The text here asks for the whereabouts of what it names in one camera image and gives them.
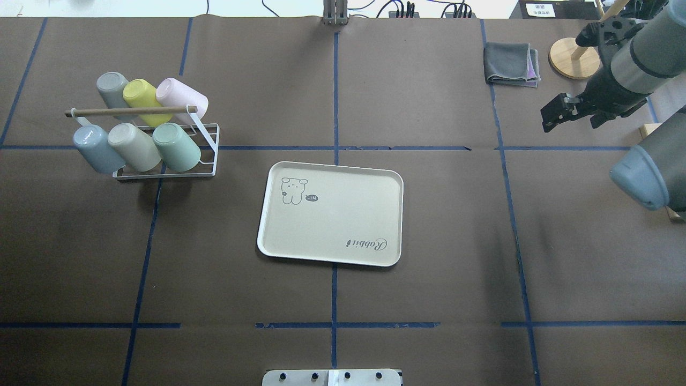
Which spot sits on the grey cup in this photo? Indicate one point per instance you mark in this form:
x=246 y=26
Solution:
x=110 y=86

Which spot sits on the green cup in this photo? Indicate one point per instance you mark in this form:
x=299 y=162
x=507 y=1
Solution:
x=177 y=149

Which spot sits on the wooden cutting board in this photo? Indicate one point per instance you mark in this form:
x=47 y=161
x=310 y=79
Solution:
x=645 y=130

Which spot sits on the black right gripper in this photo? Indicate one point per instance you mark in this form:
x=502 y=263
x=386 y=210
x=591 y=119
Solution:
x=607 y=91

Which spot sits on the wooden mug tree stand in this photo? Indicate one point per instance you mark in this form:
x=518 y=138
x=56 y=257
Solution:
x=575 y=60

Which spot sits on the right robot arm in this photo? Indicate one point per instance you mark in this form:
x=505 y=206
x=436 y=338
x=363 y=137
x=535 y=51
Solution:
x=637 y=59

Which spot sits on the grey folded cloth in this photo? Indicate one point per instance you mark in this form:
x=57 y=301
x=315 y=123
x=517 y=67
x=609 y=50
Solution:
x=511 y=63

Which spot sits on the white wire cup rack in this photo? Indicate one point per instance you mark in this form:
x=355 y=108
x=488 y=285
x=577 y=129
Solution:
x=210 y=132

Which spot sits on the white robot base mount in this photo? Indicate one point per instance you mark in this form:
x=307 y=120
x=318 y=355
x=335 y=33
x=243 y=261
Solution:
x=372 y=376

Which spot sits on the black label box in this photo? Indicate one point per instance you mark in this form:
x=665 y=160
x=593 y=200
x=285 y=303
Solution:
x=567 y=10

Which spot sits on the beige rabbit tray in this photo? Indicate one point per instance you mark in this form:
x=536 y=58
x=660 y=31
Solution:
x=332 y=213

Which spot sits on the yellow cup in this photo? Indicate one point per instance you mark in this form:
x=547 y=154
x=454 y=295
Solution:
x=140 y=93

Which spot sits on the beige cup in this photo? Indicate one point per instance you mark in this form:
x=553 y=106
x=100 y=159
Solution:
x=135 y=147

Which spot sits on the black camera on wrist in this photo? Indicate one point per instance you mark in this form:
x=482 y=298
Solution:
x=608 y=36

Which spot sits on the blue cup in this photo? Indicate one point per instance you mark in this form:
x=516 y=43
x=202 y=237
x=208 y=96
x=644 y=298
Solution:
x=92 y=143

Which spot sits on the pink cup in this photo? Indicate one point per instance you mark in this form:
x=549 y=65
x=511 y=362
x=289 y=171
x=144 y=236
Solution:
x=173 y=93

